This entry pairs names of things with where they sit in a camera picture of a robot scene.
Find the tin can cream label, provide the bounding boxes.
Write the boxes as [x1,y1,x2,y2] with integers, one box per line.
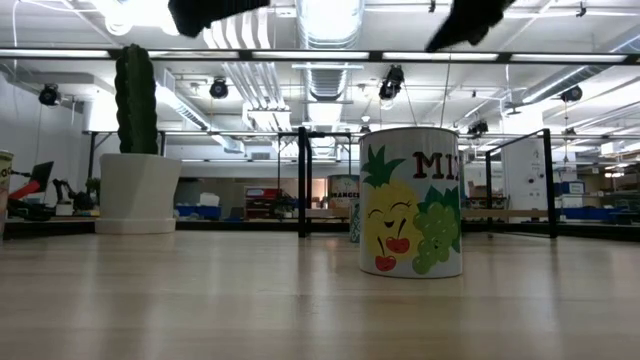
[0,149,15,236]

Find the long linear ceiling light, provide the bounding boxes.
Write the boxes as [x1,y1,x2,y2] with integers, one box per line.
[0,47,640,65]

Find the computer monitor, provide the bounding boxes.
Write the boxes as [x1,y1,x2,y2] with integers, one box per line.
[28,160,55,187]

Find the silver ceiling duct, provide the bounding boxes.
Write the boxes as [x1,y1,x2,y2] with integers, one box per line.
[294,0,366,101]

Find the red tool chest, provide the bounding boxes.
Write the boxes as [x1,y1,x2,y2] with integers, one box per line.
[244,187,281,219]

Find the black aluminium table frame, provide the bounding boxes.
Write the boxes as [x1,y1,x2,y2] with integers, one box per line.
[0,217,640,242]

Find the small white oranges can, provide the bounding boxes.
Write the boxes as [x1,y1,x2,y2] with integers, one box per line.
[326,173,361,210]

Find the small teal patterned can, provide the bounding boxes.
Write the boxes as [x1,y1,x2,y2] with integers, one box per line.
[348,199,362,244]

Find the blue storage bins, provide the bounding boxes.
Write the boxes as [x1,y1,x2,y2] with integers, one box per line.
[559,180,601,221]
[174,204,224,220]

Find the white mixed fruit can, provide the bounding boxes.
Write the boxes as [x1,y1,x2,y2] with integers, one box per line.
[358,126,464,280]

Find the green cactus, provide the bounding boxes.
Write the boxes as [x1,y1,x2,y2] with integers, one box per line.
[113,43,160,155]

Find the white hexagonal plant pot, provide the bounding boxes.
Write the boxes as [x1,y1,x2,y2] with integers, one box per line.
[94,152,184,236]

